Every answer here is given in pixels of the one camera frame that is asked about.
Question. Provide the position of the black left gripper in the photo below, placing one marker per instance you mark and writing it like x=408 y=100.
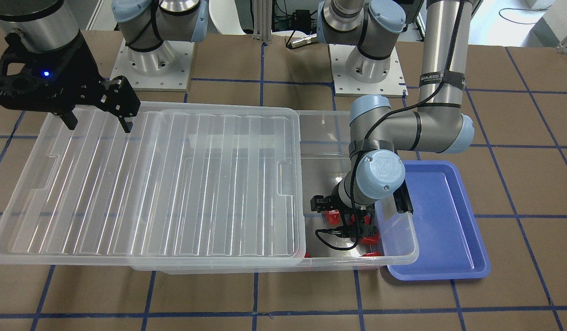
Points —
x=321 y=203

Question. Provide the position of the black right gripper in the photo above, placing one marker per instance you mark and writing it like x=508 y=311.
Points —
x=77 y=69

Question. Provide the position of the clear plastic box lid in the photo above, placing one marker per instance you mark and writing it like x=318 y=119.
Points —
x=74 y=201

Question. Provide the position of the red block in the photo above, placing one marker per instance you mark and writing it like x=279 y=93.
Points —
x=333 y=217
x=371 y=240
x=372 y=254

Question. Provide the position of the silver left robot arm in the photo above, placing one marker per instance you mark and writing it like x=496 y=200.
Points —
x=433 y=124

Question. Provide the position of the red block in box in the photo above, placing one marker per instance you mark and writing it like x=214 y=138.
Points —
x=371 y=240
x=372 y=254

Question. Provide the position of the clear plastic storage box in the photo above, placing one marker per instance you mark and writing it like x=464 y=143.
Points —
x=222 y=192

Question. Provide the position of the blue plastic tray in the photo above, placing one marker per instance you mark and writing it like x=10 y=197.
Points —
x=440 y=240

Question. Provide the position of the white chair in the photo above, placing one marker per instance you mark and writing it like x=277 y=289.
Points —
x=224 y=16

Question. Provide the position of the black box latch handle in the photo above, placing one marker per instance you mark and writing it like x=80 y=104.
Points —
x=402 y=199

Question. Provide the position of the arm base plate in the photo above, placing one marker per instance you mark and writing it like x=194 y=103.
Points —
x=165 y=69
x=355 y=75

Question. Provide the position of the aluminium frame post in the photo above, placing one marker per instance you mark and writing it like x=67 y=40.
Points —
x=262 y=20

